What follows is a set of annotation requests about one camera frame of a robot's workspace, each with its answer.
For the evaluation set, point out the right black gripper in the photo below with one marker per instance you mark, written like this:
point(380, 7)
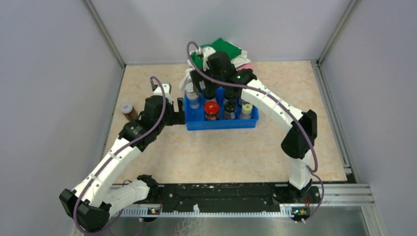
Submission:
point(197, 77)

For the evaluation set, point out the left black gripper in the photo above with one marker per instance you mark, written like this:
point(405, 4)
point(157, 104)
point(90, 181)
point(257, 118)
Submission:
point(177, 118)

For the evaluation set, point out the black-capped squeeze bottle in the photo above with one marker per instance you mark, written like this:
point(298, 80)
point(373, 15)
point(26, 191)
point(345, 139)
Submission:
point(229, 93)
point(209, 98)

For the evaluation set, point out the blue plastic divided tray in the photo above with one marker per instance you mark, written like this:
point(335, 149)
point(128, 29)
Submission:
point(196, 118)

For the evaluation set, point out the silver-lidded clear shaker bottle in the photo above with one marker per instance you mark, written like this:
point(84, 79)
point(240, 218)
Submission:
point(192, 96)

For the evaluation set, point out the red-lidded jar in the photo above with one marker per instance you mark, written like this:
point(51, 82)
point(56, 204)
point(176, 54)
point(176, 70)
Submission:
point(211, 110)

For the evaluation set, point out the small black cap bottle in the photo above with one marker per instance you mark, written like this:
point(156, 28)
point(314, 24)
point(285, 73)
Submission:
point(230, 109)

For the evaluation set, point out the yellow-lidded beige jar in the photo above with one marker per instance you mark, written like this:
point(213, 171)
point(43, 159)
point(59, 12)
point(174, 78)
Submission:
point(246, 111)

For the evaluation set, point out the white-lidded brown spice jar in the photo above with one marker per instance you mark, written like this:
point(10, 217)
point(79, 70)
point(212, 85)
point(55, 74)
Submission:
point(128, 110)

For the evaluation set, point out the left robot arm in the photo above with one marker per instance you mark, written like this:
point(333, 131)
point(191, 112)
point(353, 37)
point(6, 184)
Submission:
point(92, 202)

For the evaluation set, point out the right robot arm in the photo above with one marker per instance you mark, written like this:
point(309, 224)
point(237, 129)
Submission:
point(300, 126)

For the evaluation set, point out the white folded cloth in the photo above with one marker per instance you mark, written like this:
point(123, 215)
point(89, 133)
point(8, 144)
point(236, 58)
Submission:
point(240, 60)

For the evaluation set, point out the green folded cloth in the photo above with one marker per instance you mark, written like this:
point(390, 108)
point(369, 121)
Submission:
point(219, 45)

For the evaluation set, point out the pink folded cloth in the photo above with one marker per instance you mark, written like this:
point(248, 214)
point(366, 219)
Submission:
point(246, 66)

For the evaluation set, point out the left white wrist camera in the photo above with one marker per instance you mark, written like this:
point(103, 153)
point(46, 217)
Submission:
point(166, 88)

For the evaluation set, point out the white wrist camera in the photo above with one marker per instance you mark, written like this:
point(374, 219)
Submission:
point(204, 53)
point(166, 88)

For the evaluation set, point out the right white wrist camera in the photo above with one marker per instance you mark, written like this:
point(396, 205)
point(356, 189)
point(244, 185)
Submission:
point(204, 53)

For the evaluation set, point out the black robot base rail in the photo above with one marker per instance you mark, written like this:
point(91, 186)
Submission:
point(264, 199)

